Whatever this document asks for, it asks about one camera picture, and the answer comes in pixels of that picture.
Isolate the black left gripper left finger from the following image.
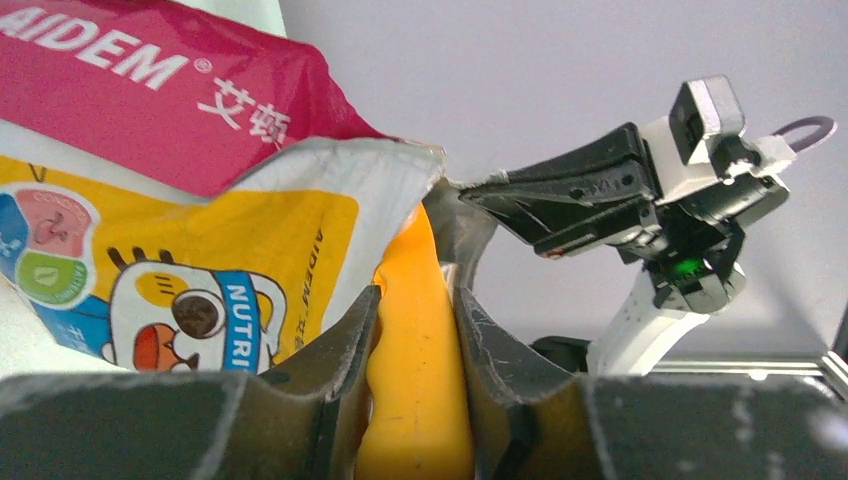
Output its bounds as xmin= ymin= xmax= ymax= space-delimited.
xmin=1 ymin=286 xmax=381 ymax=479

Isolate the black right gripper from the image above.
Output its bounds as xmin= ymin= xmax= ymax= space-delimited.
xmin=459 ymin=122 xmax=789 ymax=265

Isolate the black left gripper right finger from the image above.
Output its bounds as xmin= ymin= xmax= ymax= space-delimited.
xmin=454 ymin=288 xmax=847 ymax=479

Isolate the yellow plastic food scoop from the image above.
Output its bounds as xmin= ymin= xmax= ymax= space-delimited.
xmin=354 ymin=206 xmax=474 ymax=480

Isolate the cat food bag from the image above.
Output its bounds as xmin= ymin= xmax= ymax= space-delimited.
xmin=0 ymin=0 xmax=498 ymax=376

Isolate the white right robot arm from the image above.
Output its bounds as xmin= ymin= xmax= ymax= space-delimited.
xmin=459 ymin=122 xmax=797 ymax=376

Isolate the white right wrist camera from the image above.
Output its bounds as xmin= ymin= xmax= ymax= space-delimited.
xmin=639 ymin=74 xmax=798 ymax=205

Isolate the aluminium frame post right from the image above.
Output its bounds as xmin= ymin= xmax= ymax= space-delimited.
xmin=645 ymin=307 xmax=848 ymax=402

